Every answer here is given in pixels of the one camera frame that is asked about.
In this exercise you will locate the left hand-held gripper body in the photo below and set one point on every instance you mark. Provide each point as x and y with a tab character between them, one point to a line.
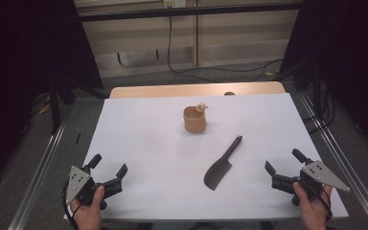
84	187

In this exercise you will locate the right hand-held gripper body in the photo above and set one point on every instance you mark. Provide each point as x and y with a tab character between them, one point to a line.
319	175

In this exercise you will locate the black curtain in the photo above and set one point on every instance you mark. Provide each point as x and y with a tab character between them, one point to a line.
348	57
22	64

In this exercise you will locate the wooden table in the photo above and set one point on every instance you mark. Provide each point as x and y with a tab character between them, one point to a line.
172	90

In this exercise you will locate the small beige figurine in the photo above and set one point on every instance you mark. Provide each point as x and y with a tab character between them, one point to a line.
201	107

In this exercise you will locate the person's right hand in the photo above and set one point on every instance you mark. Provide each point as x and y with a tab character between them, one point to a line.
314	212

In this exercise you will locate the black horizontal frame bar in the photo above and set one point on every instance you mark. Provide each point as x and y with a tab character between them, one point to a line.
188	12

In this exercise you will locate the small black floor strip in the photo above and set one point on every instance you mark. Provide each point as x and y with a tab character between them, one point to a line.
78	138

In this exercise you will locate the black metal stand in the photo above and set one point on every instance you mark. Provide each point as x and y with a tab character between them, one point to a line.
56	105

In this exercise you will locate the white wall socket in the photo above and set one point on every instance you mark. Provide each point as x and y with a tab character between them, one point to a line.
174	3

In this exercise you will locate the person's left hand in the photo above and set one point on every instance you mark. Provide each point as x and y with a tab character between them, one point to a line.
87	215

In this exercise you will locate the white table sheet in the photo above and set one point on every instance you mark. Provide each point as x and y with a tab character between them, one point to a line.
159	159

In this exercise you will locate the metal floor rail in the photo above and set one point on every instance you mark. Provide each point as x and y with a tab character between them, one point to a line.
351	166
40	169

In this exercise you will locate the black kitchen knife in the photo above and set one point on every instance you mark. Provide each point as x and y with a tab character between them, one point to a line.
217	174

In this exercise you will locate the tan holder cup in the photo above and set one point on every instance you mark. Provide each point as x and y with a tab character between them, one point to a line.
194	124

